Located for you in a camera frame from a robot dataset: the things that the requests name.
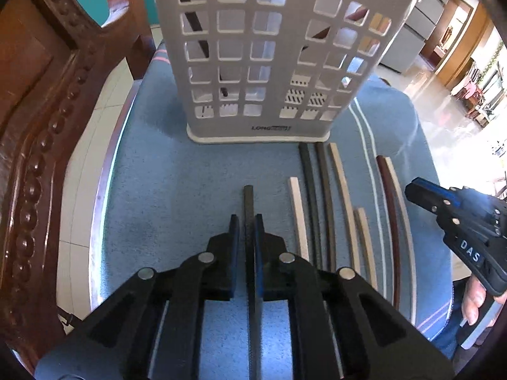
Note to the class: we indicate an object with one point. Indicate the person's leg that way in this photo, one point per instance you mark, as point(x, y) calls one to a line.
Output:
point(445, 332)

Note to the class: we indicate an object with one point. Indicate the dark red chopstick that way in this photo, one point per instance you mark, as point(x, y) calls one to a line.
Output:
point(390, 206)

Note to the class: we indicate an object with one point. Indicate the short cream chopstick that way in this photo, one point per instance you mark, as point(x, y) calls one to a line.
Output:
point(297, 213)

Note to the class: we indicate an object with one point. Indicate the short beige chopstick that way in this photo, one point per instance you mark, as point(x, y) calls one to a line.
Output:
point(364, 237)

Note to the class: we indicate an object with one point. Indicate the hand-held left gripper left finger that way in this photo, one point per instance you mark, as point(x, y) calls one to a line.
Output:
point(235, 245)

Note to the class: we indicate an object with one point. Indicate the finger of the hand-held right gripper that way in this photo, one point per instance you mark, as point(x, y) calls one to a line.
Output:
point(426, 202)
point(435, 190)

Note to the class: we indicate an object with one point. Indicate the pink cloth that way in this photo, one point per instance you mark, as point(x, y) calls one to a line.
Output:
point(471, 87)

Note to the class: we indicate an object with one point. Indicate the long cream chopstick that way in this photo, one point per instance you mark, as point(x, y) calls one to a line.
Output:
point(400, 206)

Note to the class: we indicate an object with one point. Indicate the carved wooden chair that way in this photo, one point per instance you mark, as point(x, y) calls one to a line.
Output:
point(39, 87)

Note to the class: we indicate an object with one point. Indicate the grey plastic utensil basket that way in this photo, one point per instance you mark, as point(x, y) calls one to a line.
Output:
point(222, 124)

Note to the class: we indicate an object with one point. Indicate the dark grey chopstick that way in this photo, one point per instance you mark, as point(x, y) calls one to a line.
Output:
point(324, 182)

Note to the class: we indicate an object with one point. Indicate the blue striped towel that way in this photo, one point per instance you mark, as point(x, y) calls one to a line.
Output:
point(178, 190)

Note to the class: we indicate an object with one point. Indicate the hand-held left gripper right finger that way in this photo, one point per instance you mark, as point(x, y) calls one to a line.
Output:
point(259, 253)

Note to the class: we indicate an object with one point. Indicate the distant dining chair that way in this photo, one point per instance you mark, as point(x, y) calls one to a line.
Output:
point(467, 103)

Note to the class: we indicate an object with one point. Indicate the silver refrigerator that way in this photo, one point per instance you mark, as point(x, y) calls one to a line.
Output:
point(412, 27)

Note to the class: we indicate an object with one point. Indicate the dark brown chopstick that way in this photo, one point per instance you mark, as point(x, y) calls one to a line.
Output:
point(193, 21)

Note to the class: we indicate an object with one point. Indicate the long beige chopstick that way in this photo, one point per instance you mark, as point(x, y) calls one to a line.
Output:
point(340, 182)

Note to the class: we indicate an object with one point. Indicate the person's right hand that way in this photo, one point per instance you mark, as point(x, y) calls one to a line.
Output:
point(473, 301)

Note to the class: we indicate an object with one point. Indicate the wooden door frame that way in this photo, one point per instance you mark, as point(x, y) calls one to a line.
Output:
point(483, 39)

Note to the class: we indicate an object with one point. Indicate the black chopstick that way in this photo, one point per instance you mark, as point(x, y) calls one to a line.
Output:
point(307, 174)
point(248, 206)

